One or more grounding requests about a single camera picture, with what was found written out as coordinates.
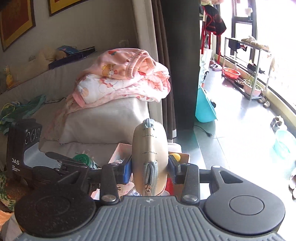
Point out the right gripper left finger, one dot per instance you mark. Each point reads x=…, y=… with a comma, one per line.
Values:
x=115, y=181

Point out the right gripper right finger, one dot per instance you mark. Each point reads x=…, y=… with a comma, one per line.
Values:
x=188, y=176

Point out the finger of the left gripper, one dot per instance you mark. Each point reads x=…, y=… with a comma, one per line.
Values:
x=63, y=159

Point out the beige zipper pouch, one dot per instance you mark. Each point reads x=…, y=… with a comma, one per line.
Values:
x=149, y=144

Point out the yellow soft ball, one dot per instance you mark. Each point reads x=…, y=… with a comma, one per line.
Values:
x=176, y=156

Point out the pink cardboard box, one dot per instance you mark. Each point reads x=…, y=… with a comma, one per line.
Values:
x=150, y=170

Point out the green cloth on sofa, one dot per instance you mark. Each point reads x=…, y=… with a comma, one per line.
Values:
x=15, y=111

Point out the green lid glass jar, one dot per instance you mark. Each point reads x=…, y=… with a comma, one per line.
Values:
x=85, y=159

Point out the beige cushion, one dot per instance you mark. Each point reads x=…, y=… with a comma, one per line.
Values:
x=111, y=123

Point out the yellow plush toy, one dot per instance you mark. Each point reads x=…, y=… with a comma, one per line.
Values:
x=9, y=78

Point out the teal plastic bin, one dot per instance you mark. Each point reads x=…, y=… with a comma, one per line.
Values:
x=205, y=111

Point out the black flat case on sofa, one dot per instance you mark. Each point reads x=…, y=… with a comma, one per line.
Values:
x=68, y=54

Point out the pink folded blankets pile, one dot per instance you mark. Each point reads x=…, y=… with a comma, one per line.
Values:
x=115, y=74

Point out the blue plastic basin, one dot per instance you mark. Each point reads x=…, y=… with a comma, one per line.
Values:
x=284, y=144

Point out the red plastic basin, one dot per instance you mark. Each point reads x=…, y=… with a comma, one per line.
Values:
x=231, y=73

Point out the metal shoe rack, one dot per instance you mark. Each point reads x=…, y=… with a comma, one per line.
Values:
x=253, y=81

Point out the hanging dark clothes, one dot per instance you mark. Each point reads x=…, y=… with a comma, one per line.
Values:
x=214, y=24

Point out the framed wall picture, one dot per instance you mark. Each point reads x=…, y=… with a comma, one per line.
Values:
x=17, y=18

